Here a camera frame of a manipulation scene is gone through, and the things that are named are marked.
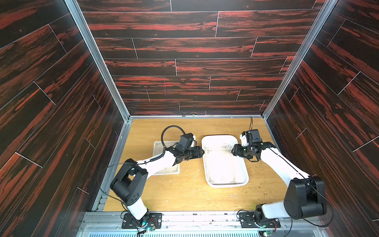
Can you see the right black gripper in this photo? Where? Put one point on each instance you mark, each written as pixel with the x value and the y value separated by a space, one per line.
pixel 242 150

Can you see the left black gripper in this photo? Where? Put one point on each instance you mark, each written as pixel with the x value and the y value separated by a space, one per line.
pixel 197 152

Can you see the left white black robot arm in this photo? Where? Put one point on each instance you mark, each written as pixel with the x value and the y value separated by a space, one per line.
pixel 130 181

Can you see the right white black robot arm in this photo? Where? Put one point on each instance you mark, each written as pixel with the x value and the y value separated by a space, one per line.
pixel 305 196

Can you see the white plastic storage tray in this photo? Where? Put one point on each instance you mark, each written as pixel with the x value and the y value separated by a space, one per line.
pixel 218 140

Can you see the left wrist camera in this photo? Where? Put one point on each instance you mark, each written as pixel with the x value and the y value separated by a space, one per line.
pixel 186 140

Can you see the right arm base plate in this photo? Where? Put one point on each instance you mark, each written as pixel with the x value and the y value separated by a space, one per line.
pixel 249 221

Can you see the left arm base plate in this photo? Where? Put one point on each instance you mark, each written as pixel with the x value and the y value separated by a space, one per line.
pixel 149 222

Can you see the front aluminium rail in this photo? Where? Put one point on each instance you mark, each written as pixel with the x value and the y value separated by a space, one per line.
pixel 196 224

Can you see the left aluminium frame post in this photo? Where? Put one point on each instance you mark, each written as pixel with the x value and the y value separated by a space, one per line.
pixel 89 40

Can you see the aluminium frame post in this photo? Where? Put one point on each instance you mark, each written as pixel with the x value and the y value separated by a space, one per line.
pixel 89 40
pixel 317 25

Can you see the right aluminium frame post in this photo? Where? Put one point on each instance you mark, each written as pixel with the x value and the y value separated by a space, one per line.
pixel 317 25

